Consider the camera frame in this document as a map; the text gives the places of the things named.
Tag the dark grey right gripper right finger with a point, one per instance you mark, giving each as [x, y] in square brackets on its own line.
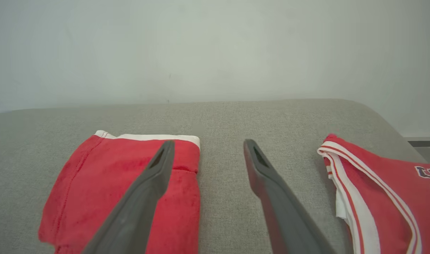
[285, 218]

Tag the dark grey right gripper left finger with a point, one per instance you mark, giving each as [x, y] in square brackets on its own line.
[137, 211]

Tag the red shorts with white trim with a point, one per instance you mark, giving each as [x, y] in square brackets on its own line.
[88, 183]

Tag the red Bulls basketball jersey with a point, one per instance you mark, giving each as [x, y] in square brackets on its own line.
[387, 197]

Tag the black wall baseboard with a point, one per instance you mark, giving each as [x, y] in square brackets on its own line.
[423, 143]

